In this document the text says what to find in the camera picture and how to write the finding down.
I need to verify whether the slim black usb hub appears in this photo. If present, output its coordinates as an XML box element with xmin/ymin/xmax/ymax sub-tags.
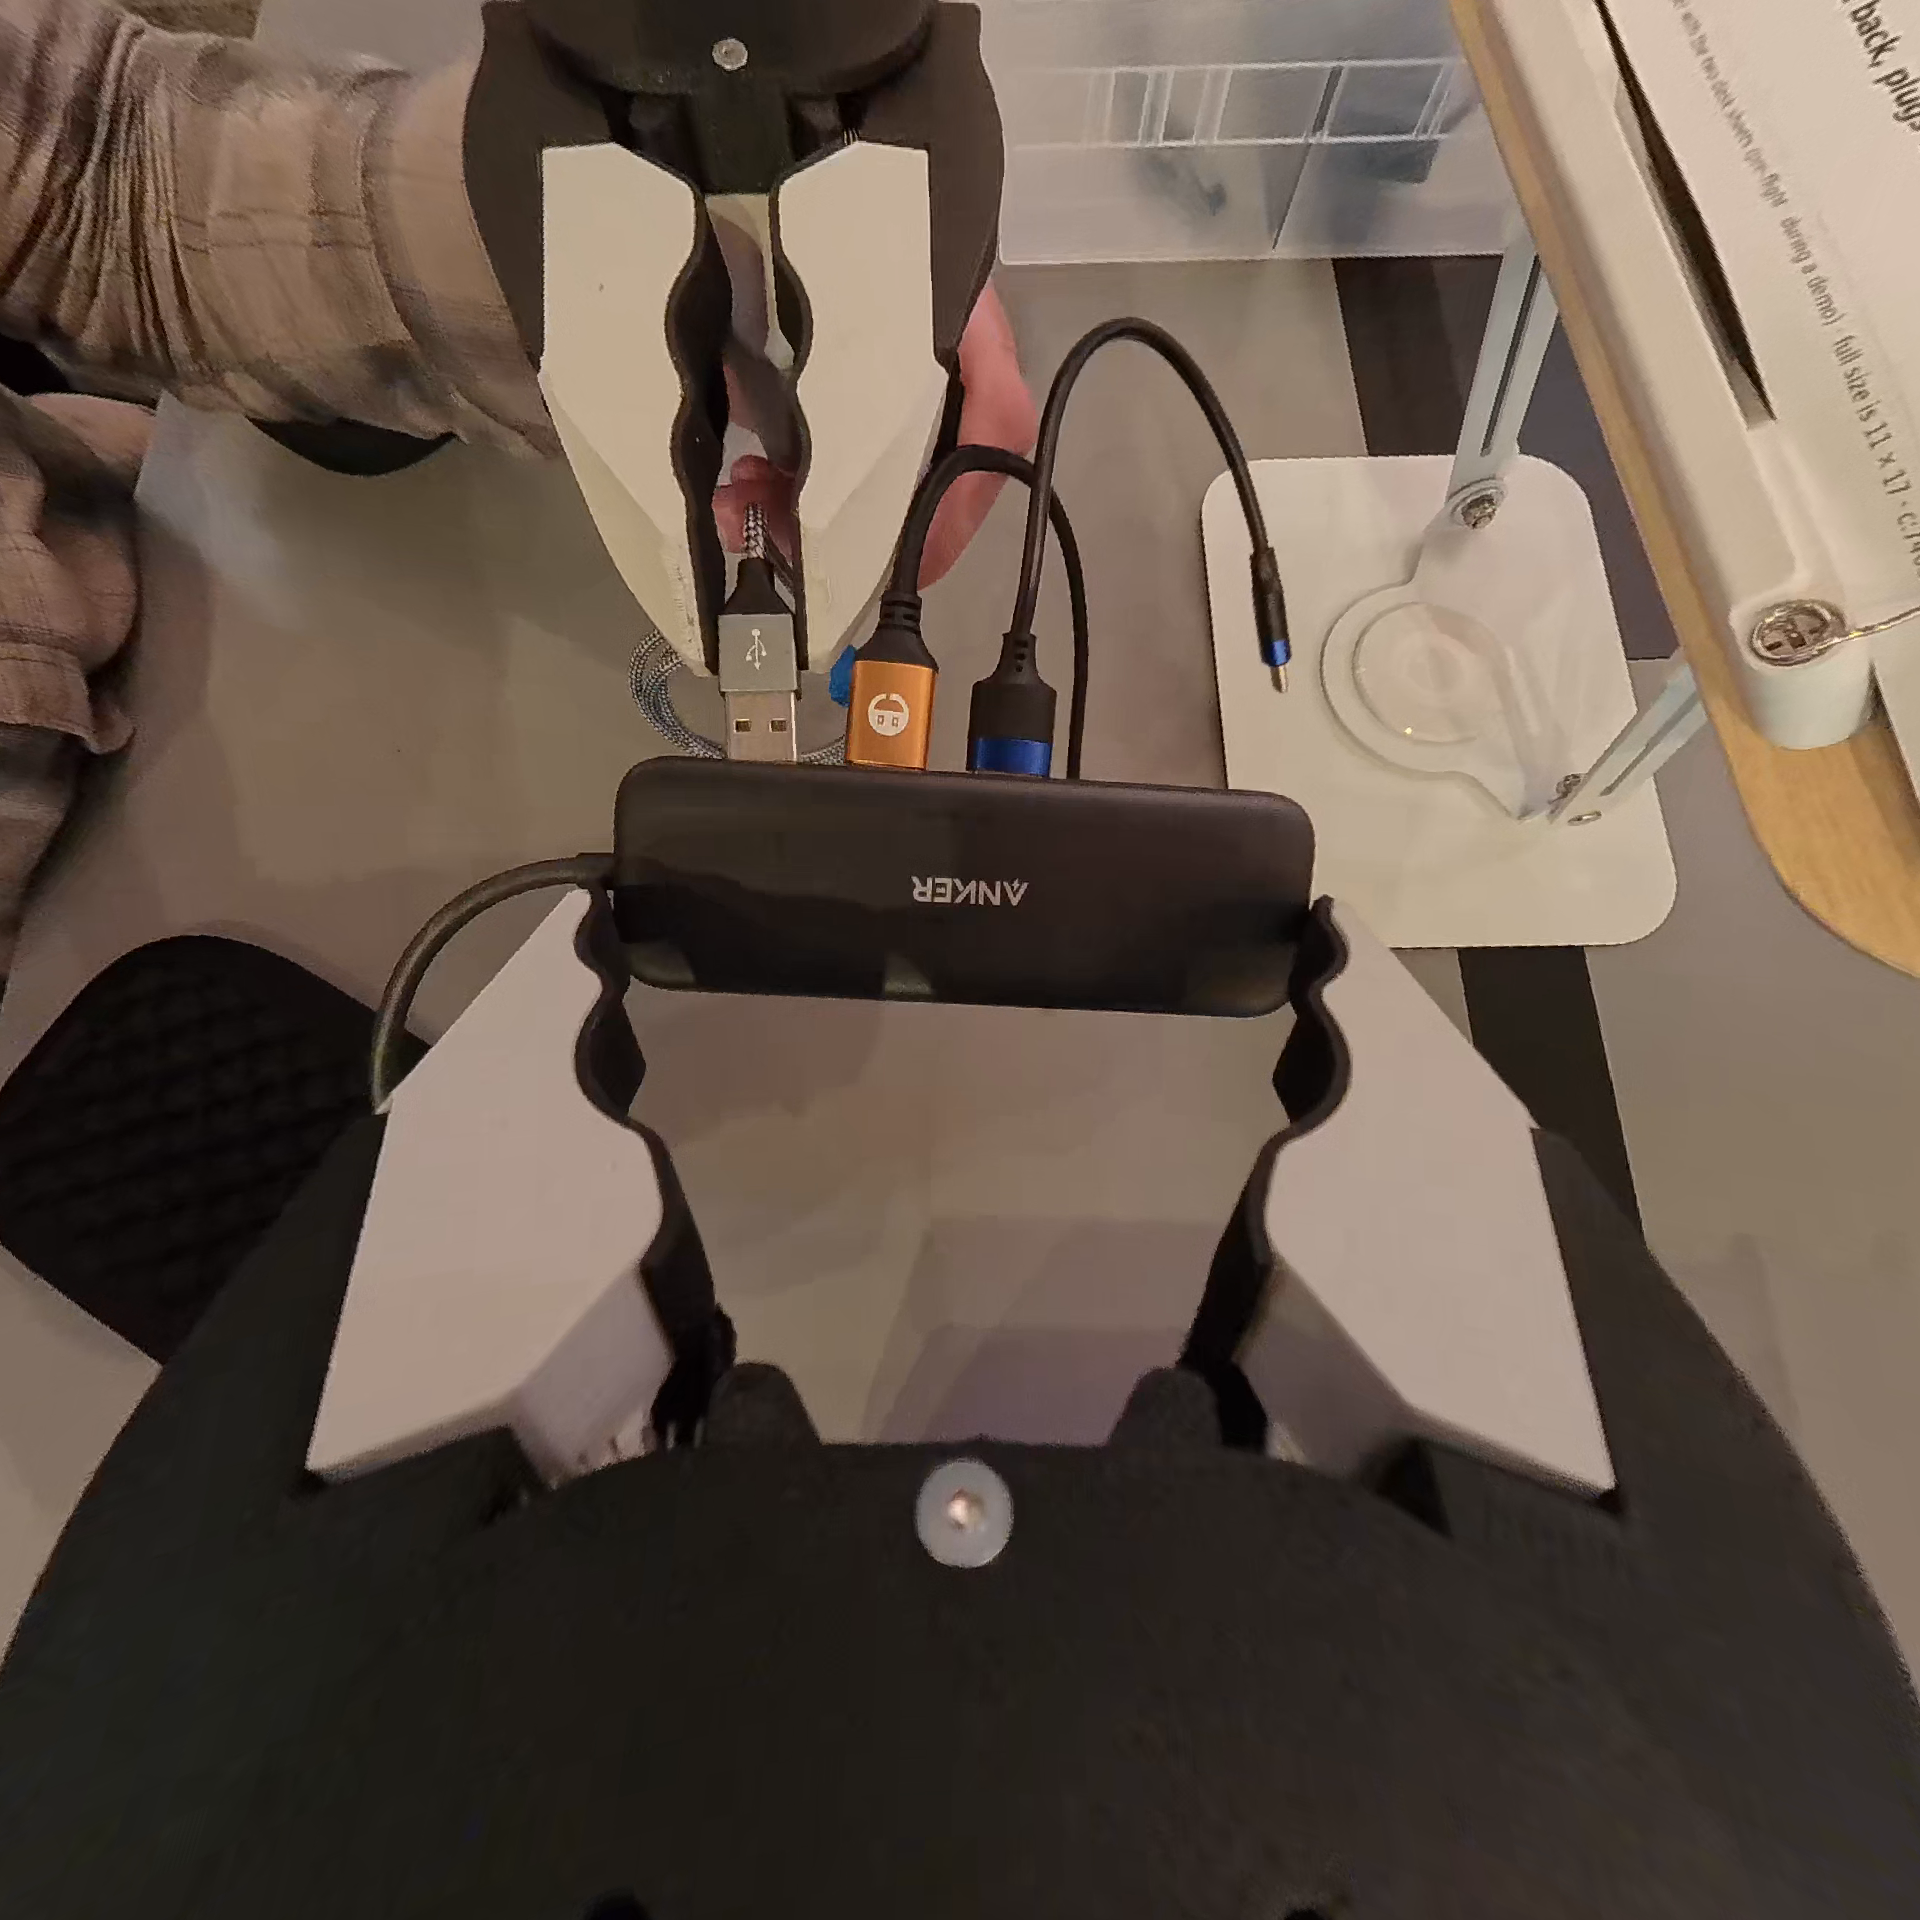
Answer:
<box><xmin>610</xmin><ymin>757</ymin><xmax>1322</xmax><ymax>1021</ymax></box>

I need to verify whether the blue usb cable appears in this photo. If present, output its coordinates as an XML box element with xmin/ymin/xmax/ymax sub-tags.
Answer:
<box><xmin>961</xmin><ymin>316</ymin><xmax>1299</xmax><ymax>782</ymax></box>

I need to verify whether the clear plastic bin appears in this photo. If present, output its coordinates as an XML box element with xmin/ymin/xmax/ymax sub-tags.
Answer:
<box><xmin>977</xmin><ymin>0</ymin><xmax>1531</xmax><ymax>265</ymax></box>

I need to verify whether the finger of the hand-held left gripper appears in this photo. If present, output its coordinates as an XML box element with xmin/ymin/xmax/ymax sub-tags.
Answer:
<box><xmin>753</xmin><ymin>143</ymin><xmax>946</xmax><ymax>668</ymax></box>
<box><xmin>534</xmin><ymin>143</ymin><xmax>753</xmax><ymax>662</ymax></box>

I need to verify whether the person's left forearm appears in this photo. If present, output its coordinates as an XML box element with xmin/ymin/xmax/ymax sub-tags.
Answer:
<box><xmin>0</xmin><ymin>0</ymin><xmax>542</xmax><ymax>452</ymax></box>

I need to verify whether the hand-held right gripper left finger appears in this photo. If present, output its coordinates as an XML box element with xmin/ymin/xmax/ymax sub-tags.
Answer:
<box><xmin>307</xmin><ymin>887</ymin><xmax>737</xmax><ymax>1488</ymax></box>

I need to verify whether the silver braided usb cable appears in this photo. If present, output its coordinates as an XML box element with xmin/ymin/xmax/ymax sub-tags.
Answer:
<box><xmin>630</xmin><ymin>316</ymin><xmax>874</xmax><ymax>771</ymax></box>

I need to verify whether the slim hub black cable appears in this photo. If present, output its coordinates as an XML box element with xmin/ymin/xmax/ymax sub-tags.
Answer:
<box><xmin>367</xmin><ymin>854</ymin><xmax>623</xmax><ymax>1117</ymax></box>

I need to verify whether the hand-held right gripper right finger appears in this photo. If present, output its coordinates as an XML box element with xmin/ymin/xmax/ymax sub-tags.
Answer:
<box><xmin>1179</xmin><ymin>900</ymin><xmax>1623</xmax><ymax>1501</ymax></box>

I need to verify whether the white stand base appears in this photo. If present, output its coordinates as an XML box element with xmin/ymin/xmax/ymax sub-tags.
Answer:
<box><xmin>1201</xmin><ymin>239</ymin><xmax>1711</xmax><ymax>947</ymax></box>

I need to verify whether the person's left hand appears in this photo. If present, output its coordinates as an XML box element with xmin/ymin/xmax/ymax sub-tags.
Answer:
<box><xmin>901</xmin><ymin>272</ymin><xmax>1037</xmax><ymax>597</ymax></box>

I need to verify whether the instruction sheet on stand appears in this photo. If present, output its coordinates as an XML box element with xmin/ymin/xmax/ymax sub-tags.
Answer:
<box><xmin>1450</xmin><ymin>0</ymin><xmax>1920</xmax><ymax>976</ymax></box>

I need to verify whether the orange usb cable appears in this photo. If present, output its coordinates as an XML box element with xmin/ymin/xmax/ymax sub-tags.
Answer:
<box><xmin>825</xmin><ymin>446</ymin><xmax>1037</xmax><ymax>777</ymax></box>

